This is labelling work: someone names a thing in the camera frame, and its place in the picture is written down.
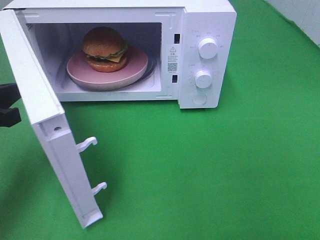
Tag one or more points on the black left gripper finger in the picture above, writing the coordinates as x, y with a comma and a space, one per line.
9, 117
9, 94

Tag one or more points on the white microwave door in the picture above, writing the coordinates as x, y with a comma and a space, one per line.
47, 117

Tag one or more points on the burger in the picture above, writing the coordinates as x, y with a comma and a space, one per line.
105, 49

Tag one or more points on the pink plate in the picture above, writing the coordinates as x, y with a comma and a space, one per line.
89, 79

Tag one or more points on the glass turntable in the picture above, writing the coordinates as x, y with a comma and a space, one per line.
151, 65

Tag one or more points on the white microwave oven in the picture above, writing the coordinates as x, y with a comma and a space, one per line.
177, 50

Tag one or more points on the white lower timer knob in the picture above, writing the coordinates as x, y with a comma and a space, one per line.
203, 79

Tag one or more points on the white upper power knob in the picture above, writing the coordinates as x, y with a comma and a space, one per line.
208, 47

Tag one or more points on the green tablecloth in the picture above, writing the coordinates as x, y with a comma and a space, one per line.
246, 170

